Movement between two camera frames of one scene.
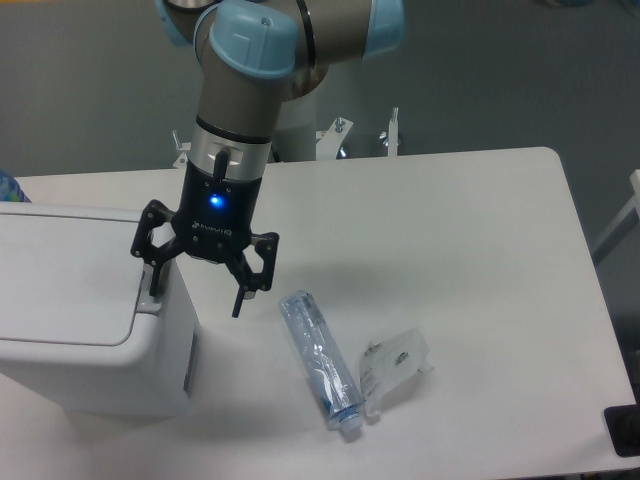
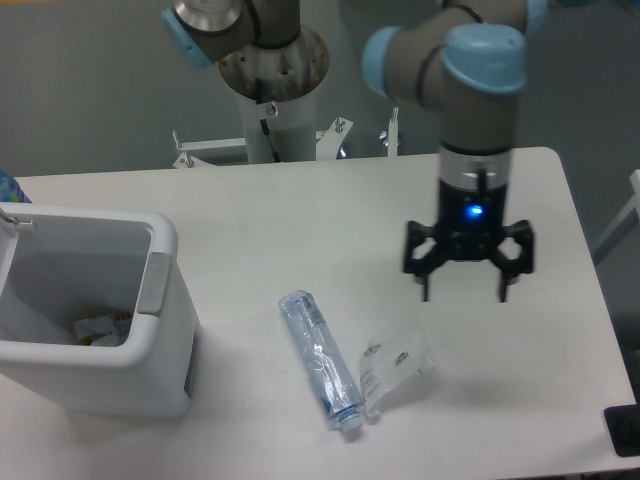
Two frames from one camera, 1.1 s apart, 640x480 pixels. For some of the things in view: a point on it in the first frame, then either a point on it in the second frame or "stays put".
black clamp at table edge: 623,424 stays put
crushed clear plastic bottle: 325,360 stays put
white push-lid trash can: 77,320 stays put
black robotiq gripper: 214,219 -> 471,221
